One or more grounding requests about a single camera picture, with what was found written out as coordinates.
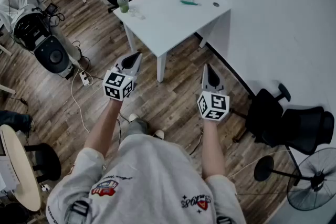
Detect black stool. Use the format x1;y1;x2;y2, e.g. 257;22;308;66
23;143;62;183

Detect black and white backpack rig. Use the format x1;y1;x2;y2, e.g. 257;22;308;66
12;4;52;52

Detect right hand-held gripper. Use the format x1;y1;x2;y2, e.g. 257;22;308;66
196;63;231;123

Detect grey harness strap with buckle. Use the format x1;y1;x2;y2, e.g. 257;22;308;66
64;199;91;224
215;215;234;224

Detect person's left forearm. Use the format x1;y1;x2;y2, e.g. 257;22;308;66
83;98;124;158

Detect person's leg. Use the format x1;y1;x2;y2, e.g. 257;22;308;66
0;110;36;138
123;118;149;138

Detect white cable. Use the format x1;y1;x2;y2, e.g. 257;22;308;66
70;65;91;134

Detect person's right forearm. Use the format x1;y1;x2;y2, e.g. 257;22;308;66
201;119;226;180

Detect white handheld fan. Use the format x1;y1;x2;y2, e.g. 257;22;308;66
128;7;146;20

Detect person's white printed t-shirt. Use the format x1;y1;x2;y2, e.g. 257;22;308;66
46;133;247;224

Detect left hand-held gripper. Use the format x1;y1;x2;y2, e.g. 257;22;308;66
102;51;143;102

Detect black standing fan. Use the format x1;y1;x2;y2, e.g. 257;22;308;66
254;147;336;211

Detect white power strip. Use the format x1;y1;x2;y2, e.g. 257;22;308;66
79;70;94;87

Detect green drink tumbler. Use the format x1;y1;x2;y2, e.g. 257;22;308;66
117;0;130;14

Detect black round speaker unit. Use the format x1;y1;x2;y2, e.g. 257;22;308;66
33;35;75;80

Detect person's left leg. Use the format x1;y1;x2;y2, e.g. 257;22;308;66
123;118;149;138

